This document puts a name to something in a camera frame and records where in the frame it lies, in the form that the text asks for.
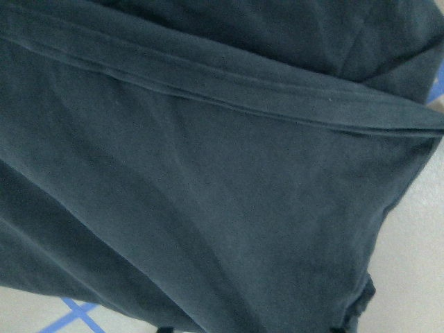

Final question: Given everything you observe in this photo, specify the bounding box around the black printed t-shirt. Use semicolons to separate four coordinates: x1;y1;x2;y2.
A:
1;1;443;332

